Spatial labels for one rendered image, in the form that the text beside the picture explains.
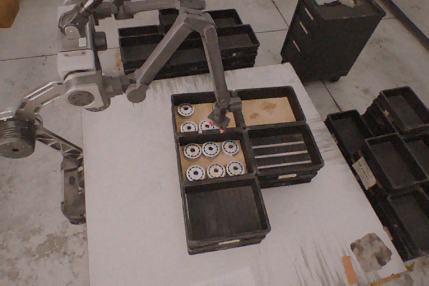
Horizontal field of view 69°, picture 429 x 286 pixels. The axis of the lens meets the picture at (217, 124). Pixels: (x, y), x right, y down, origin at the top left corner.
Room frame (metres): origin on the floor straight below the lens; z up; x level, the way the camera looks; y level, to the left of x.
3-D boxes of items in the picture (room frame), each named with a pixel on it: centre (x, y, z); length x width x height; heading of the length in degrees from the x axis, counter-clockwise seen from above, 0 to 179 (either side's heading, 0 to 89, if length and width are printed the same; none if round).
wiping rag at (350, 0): (2.71, -0.99, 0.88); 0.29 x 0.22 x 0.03; 114
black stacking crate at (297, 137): (0.98, -0.39, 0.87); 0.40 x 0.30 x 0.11; 108
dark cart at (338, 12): (2.62, -0.91, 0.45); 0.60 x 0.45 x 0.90; 114
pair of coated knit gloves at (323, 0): (2.64, -0.77, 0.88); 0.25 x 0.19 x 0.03; 114
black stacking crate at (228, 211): (0.57, -0.11, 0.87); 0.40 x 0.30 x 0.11; 108
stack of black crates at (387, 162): (1.26, -1.29, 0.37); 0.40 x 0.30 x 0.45; 24
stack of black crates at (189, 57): (2.12, 0.35, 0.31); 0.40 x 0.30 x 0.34; 114
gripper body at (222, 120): (0.93, 0.00, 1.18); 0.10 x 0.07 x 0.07; 63
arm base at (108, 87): (0.77, 0.44, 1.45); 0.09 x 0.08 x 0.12; 24
